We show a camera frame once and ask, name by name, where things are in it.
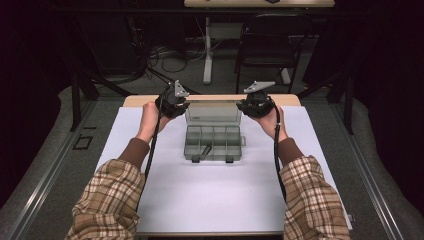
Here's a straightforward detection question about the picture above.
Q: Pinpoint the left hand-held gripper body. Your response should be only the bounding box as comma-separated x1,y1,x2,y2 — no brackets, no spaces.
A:
155,79,191,119

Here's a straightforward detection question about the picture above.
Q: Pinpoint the wooden desk with white legs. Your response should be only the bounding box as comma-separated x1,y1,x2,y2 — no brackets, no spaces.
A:
183,0,336,85

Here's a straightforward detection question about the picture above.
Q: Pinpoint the black usb stick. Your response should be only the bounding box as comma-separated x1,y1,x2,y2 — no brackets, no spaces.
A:
198,144,213,161

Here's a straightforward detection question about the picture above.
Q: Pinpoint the black folding chair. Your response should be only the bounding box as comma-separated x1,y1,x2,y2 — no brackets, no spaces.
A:
234,13,315,95

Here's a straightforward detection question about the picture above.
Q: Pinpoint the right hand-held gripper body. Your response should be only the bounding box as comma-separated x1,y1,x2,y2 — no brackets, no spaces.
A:
243,80,277,119

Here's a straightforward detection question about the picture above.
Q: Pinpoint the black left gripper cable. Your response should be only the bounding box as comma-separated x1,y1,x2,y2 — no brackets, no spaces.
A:
134,95,165,215

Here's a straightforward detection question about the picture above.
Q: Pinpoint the person's right hand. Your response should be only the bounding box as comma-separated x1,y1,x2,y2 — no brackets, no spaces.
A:
251,105,290,144

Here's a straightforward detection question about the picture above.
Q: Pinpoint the white table board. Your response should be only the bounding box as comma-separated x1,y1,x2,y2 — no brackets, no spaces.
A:
94,105,354,234

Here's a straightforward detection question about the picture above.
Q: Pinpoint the black metal frame stand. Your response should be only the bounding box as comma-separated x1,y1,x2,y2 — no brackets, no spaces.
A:
69,64,135,132
296,70,355,136

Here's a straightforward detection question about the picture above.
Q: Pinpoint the person's left hand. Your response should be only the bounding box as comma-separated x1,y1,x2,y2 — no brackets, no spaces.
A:
135,100,172,145

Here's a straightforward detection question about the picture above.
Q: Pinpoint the grey metal floor rail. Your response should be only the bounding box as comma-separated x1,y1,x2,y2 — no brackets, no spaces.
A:
6,99,98,240
329,102,405,240

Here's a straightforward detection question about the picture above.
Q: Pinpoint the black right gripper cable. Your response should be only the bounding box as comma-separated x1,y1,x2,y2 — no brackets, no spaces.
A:
270,99,288,203

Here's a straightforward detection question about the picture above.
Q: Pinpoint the grey plastic compartment box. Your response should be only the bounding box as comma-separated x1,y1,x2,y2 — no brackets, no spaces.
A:
183,99,247,164

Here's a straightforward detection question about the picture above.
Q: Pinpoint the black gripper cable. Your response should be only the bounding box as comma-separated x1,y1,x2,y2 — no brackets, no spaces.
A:
134,95,165,215
270,99,288,203

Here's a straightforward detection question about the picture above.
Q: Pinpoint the tangle of floor cables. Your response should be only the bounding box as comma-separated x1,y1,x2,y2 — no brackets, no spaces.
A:
146,41,208,75

